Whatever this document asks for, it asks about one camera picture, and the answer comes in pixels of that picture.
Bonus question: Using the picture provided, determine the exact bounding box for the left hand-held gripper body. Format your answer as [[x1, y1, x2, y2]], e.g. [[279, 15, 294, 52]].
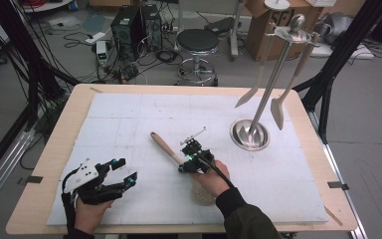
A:
[[63, 157, 129, 206]]

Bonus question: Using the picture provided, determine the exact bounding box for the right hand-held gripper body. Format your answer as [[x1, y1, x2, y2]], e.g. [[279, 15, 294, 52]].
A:
[[179, 125, 216, 174]]

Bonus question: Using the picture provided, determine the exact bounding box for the beige perforated skimmer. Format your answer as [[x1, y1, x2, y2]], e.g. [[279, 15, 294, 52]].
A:
[[149, 131, 217, 207]]

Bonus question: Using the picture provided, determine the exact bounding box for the beige solid spatula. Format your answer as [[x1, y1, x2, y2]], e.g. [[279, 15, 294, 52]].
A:
[[234, 23, 277, 109]]

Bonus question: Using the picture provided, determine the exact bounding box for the beige slotted spatula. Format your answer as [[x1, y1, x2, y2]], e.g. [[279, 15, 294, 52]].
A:
[[270, 31, 321, 131]]

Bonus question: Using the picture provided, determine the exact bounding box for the metal utensil stand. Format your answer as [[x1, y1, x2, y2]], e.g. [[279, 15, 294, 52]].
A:
[[229, 13, 312, 152]]

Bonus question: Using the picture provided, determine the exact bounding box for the person's right hand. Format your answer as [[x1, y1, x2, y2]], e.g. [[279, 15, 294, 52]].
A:
[[190, 159, 231, 199]]

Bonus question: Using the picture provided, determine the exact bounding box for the person's left hand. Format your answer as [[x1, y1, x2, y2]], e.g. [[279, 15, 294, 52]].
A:
[[74, 198, 114, 236]]

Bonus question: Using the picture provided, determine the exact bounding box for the white foam mat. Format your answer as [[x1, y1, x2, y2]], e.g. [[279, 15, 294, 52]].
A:
[[46, 92, 330, 227]]

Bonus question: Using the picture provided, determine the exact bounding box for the black tape piece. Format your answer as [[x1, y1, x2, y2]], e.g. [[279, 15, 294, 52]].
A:
[[17, 175, 44, 186], [327, 181, 350, 191]]

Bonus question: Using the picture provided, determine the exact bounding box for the black round stool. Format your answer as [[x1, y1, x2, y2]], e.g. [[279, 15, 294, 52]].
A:
[[175, 28, 220, 88]]

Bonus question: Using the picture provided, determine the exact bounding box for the white device with green display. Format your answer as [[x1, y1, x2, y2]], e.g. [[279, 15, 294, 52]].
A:
[[95, 40, 108, 67]]

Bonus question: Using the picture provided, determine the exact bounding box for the brown cardboard box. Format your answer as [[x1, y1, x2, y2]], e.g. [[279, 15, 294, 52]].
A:
[[244, 0, 324, 63]]

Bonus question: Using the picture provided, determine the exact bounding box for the black flat case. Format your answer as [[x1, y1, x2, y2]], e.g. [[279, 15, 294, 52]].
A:
[[204, 16, 237, 36]]

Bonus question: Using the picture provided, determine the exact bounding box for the narrow black computer tower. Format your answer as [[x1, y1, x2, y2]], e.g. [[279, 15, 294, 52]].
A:
[[140, 3, 163, 53]]

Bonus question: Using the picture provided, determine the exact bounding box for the white power strip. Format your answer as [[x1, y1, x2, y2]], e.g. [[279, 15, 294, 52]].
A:
[[85, 31, 107, 45]]

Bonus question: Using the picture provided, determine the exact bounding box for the large black computer tower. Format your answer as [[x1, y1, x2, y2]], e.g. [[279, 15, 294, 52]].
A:
[[109, 4, 143, 62]]

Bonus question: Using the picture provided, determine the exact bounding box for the white flat box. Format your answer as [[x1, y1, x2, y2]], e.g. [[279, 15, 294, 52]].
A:
[[306, 41, 376, 61]]

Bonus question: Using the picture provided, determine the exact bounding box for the white round disc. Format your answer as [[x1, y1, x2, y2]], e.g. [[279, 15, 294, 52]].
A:
[[264, 0, 291, 11]]

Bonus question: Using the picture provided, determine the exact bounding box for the black tripod stand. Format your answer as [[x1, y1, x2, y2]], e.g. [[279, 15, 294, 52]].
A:
[[291, 0, 382, 143]]

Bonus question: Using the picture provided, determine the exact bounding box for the grey bag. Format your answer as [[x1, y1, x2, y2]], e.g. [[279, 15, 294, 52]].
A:
[[312, 12, 354, 46]]

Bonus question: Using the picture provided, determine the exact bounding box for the white keyboard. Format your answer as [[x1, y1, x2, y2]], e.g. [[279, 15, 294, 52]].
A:
[[304, 0, 337, 8]]

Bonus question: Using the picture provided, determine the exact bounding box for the right hand-held gripper black cable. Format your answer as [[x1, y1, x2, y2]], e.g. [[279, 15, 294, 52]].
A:
[[197, 153, 235, 188]]

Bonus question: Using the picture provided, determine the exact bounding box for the hand-held gripper black cable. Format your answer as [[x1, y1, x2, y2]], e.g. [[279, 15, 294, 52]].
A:
[[197, 153, 235, 188], [61, 167, 81, 233]]

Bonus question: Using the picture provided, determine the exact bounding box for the left hand-held gripper black cable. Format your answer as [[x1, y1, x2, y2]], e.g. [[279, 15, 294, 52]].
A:
[[61, 167, 81, 233]]

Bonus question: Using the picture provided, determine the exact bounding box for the aluminium rail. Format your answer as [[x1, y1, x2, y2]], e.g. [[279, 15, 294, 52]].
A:
[[307, 111, 369, 239], [0, 127, 36, 217]]

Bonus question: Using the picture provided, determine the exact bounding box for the coiled black cable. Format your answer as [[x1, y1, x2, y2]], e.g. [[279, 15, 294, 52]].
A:
[[155, 49, 180, 64]]

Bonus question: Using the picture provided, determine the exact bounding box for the black stand with cables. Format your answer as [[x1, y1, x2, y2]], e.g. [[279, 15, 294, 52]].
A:
[[0, 0, 81, 130]]

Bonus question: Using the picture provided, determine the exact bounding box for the grey metal frame leg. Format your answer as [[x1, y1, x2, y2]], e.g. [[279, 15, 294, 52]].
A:
[[228, 0, 247, 62]]

